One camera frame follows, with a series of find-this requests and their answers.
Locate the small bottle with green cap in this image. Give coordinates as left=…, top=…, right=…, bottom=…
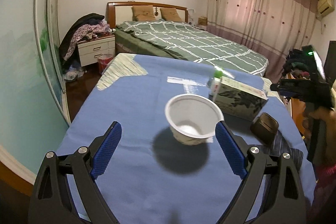
left=209, top=70, right=223, bottom=96

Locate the green checkered bed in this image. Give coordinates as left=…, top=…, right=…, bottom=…
left=114, top=20, right=269, bottom=76

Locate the blue patterned table cloth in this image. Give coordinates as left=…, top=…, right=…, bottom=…
left=56, top=52, right=316, bottom=224

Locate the pile of clothes on nightstand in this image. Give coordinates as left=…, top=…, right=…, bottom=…
left=59, top=13, right=110, bottom=64

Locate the right brown pillow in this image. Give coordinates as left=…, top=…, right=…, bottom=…
left=160, top=7, right=183, bottom=22

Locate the dark clothes pile on desk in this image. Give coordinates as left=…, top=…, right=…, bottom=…
left=282, top=49, right=310, bottom=80

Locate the wooden headboard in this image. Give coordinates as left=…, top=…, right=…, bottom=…
left=105, top=1, right=189, bottom=28

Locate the wall air conditioner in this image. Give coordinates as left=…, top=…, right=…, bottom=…
left=317, top=0, right=335, bottom=17

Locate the left brown pillow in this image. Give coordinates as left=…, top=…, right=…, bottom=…
left=131, top=5, right=156, bottom=22

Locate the pink striped curtain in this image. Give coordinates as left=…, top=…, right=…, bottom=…
left=207, top=0, right=318, bottom=83

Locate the brown pillow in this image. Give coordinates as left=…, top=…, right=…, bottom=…
left=160, top=7, right=183, bottom=22
left=131, top=5, right=156, bottom=22

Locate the floral tea box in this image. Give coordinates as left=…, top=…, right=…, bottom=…
left=213, top=76, right=268, bottom=121

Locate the white plastic cup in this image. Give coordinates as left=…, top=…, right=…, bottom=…
left=165, top=94, right=224, bottom=145

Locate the sliding wardrobe door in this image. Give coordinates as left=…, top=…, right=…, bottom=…
left=1, top=0, right=68, bottom=173

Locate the white nightstand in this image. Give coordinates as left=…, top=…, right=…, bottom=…
left=77, top=35, right=116, bottom=67

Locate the red bin by nightstand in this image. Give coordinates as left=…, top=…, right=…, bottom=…
left=97, top=53, right=114, bottom=74

